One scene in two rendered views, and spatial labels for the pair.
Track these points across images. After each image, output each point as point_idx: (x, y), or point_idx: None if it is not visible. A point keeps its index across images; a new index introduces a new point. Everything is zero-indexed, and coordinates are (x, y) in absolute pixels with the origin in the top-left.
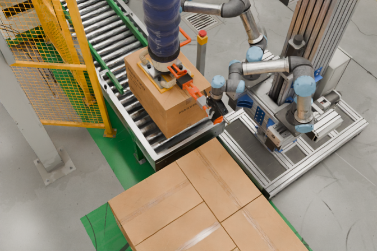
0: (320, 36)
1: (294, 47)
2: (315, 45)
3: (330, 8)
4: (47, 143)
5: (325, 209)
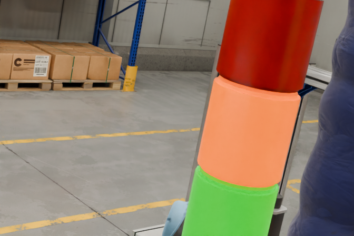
0: (289, 166)
1: (284, 211)
2: (282, 188)
3: (301, 110)
4: None
5: None
